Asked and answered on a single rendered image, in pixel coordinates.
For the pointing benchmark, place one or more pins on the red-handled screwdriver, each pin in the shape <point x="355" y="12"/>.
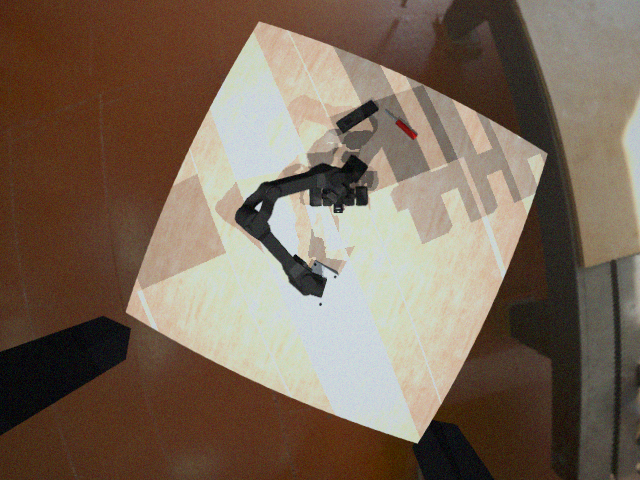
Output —
<point x="409" y="132"/>

